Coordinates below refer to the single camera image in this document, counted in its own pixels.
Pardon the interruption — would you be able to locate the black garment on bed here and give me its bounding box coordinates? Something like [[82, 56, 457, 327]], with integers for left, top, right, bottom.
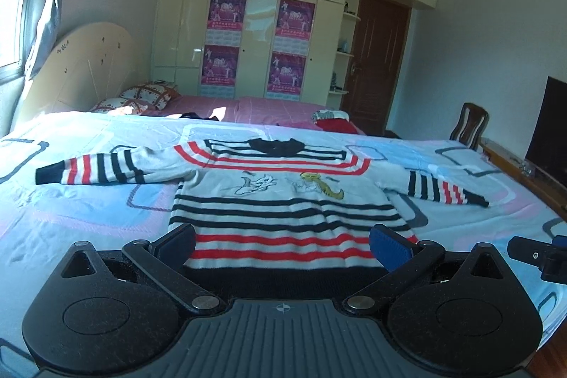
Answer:
[[179, 112, 220, 122]]

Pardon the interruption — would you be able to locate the light blue patterned bedsheet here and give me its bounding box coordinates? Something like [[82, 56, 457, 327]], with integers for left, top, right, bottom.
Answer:
[[1, 112, 566, 347]]

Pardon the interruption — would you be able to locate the patterned pillow near headboard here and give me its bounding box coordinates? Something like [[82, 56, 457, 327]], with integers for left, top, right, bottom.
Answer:
[[90, 97, 149, 115]]

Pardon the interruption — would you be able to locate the pink poster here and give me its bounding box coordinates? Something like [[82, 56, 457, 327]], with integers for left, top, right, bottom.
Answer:
[[276, 0, 315, 40], [267, 52, 305, 96], [208, 0, 247, 32], [201, 45, 239, 86]]

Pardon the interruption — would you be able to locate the striped knit children's sweater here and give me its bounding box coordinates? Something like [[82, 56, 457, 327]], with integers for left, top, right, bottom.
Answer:
[[35, 138, 488, 297]]

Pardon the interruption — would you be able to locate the lower right pink poster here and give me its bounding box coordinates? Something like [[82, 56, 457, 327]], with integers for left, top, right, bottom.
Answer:
[[267, 52, 305, 96]]

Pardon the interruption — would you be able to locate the dark wooden chair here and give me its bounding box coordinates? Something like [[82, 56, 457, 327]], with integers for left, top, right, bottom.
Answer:
[[450, 103, 489, 151]]

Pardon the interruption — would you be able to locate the pink bed cover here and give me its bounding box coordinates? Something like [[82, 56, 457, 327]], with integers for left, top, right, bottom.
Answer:
[[143, 96, 362, 134]]

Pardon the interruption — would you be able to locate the dark brown wooden door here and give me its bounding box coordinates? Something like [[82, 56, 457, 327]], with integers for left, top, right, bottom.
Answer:
[[341, 0, 411, 136]]

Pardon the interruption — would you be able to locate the lower left pink poster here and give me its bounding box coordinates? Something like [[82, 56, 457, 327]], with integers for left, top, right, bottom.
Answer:
[[201, 45, 239, 86]]

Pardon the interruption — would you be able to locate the beige rounded headboard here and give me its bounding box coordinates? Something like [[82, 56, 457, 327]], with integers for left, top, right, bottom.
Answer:
[[12, 22, 148, 126]]

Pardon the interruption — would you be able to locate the upper right pink poster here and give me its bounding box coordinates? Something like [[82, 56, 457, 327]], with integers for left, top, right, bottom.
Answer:
[[276, 0, 315, 40]]

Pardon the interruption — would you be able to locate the patterned pillow by wardrobe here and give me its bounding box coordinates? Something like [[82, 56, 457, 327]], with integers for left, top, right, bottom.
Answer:
[[119, 80, 181, 110]]

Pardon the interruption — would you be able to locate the black television screen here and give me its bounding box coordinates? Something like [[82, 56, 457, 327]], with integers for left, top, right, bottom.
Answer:
[[526, 77, 567, 186]]

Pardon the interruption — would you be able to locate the upper left pink poster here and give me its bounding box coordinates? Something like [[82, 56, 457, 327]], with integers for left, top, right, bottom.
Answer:
[[208, 0, 247, 32]]

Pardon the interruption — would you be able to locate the white patterned garment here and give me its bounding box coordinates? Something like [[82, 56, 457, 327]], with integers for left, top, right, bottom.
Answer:
[[311, 108, 350, 122]]

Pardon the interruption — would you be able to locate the red folded garment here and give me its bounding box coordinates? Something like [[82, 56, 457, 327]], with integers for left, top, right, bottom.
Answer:
[[315, 118, 359, 134]]

